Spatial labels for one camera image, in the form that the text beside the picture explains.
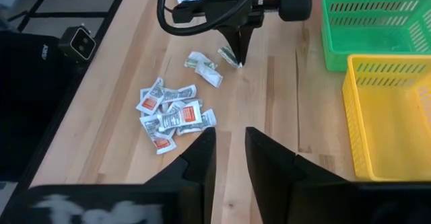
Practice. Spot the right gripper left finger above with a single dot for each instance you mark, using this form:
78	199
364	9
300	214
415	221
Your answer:
198	170

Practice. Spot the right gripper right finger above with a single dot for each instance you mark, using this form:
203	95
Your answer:
269	170

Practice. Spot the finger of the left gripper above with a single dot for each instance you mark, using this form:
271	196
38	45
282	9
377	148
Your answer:
233	39
248	42

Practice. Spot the green plastic basket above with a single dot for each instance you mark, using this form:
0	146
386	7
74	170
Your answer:
370	35

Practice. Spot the yellow plastic basket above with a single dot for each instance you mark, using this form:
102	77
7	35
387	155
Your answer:
390	133

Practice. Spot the black box with logo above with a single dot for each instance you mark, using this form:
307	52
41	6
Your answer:
27	99

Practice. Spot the black table-level camera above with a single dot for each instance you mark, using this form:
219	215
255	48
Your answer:
79	42

